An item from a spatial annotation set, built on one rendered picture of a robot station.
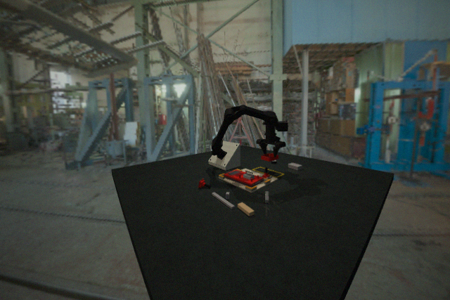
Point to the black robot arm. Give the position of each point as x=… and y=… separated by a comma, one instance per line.
x=270, y=119

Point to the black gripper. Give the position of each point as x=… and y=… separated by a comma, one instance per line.
x=270, y=139

